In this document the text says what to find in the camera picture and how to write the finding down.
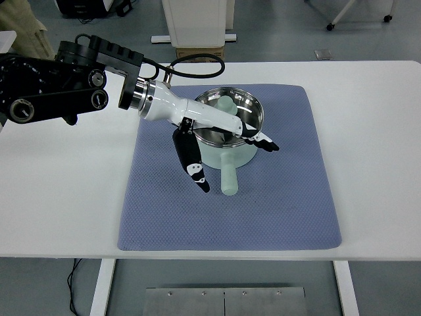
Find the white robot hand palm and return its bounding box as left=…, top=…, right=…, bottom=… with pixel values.
left=138, top=80, right=243, bottom=136

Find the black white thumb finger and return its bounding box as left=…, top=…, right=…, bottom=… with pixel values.
left=172, top=118, right=210, bottom=193

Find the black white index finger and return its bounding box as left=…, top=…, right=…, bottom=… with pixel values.
left=238, top=122, right=280, bottom=151

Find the green pot with handle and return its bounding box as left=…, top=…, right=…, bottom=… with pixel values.
left=193, top=86, right=264, bottom=196

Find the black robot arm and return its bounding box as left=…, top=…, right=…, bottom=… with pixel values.
left=1, top=36, right=278, bottom=192

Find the glass pot lid green knob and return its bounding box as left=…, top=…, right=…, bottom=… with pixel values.
left=194, top=87, right=264, bottom=148

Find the cardboard box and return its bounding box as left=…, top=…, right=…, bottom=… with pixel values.
left=176, top=47, right=224, bottom=63

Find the blue quilted mat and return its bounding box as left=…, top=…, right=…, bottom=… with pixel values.
left=118, top=84, right=341, bottom=251

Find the grey floor outlet plate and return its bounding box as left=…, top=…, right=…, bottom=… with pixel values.
left=314, top=49, right=334, bottom=61

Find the black device on floor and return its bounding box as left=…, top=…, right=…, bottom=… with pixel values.
left=55, top=0, right=136, bottom=19

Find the person in beige clothes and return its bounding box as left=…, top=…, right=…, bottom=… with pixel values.
left=1, top=0, right=55, bottom=60

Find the white left table leg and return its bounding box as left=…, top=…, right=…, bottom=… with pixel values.
left=89, top=259, right=116, bottom=316

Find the white table leg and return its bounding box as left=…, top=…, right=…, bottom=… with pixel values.
left=89, top=259, right=116, bottom=316
left=333, top=261, right=360, bottom=316

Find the metal floor plate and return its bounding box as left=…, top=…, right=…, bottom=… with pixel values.
left=143, top=287, right=308, bottom=315

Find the rolling chair base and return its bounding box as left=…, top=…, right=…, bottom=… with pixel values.
left=325, top=1, right=399, bottom=32

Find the white right table leg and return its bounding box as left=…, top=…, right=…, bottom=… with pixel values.
left=333, top=261, right=360, bottom=316

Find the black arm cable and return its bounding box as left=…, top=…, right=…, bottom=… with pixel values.
left=139, top=56, right=226, bottom=86

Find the white cabinet pedestal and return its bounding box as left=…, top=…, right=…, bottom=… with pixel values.
left=151, top=0, right=236, bottom=49

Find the black floor cable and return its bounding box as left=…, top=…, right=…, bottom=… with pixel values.
left=66, top=258, right=83, bottom=316

